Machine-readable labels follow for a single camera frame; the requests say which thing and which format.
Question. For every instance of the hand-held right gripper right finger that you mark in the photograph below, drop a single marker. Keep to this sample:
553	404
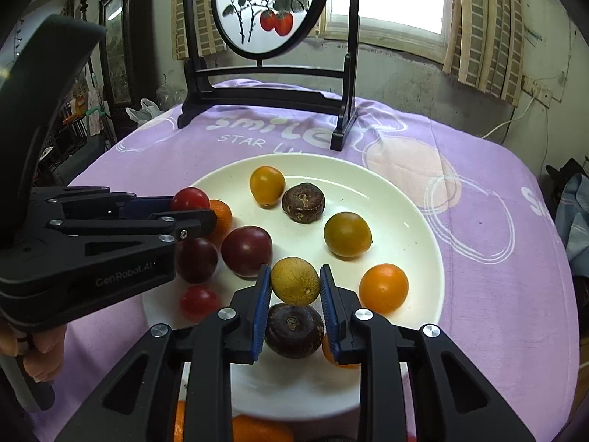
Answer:
330	322

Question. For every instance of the white oval plate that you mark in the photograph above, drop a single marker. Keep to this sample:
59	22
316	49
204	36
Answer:
391	221

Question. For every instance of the window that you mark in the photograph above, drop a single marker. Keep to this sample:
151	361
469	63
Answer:
391	0

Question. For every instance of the dark wooden cabinet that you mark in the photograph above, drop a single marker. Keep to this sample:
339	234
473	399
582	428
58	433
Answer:
122	55

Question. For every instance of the brown water chestnut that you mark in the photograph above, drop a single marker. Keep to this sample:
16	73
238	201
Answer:
293	336
303	202

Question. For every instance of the yellow green tomato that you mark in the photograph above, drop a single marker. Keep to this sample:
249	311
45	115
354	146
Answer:
347	235

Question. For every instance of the yellow orange tomato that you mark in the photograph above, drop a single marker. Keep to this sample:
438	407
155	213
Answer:
267	186

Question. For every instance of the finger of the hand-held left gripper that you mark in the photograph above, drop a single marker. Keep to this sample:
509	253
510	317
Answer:
193	223
152	205

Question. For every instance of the orange mandarin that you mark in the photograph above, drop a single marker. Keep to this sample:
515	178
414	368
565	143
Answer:
179	421
262	429
224	216

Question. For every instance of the small orange kumquat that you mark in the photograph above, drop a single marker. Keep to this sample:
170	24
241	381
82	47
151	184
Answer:
383	287
326	350

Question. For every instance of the black framed painted screen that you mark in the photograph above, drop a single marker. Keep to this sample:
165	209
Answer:
271	0

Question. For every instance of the white plastic bag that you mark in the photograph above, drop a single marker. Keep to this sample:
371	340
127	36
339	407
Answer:
142	111

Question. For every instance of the wall power outlet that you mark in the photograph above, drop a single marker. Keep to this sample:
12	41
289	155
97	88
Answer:
537	93

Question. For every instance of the red cherry tomato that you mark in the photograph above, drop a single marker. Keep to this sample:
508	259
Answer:
190	199
199	303

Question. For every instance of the purple printed tablecloth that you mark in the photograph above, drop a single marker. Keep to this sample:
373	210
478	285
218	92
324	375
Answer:
483	262

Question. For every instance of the person's left hand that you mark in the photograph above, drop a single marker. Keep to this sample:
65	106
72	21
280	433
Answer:
43	354

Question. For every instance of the checked beige curtain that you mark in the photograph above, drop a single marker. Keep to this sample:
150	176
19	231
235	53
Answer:
483	27
198	23

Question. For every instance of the dark purple tomato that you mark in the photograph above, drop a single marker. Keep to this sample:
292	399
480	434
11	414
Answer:
246	251
197	260

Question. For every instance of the pale yellow longan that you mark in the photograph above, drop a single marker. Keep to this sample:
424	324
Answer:
294	281

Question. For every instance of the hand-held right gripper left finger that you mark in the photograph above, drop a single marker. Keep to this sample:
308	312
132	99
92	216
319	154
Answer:
261	313

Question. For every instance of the blue clothes pile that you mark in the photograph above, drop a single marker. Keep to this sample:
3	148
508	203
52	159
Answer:
573	216

